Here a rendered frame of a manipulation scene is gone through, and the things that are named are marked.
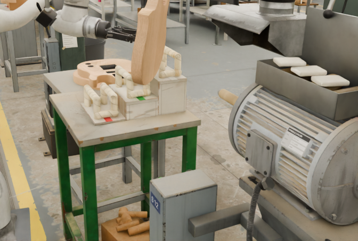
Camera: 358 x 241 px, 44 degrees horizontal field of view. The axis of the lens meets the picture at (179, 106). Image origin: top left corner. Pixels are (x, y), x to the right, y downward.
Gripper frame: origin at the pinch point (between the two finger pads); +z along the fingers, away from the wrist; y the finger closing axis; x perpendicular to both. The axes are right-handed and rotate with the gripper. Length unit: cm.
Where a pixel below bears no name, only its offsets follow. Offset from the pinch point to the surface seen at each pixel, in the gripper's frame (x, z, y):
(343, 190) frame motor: 0, 72, 88
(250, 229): -20, 55, 81
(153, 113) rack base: -38.4, 4.7, -10.6
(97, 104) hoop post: -33.5, -18.4, 2.7
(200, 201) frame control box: -20, 41, 76
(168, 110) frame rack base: -37.4, 10.7, -15.5
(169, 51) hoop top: -12.7, 4.5, -28.6
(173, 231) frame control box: -28, 36, 81
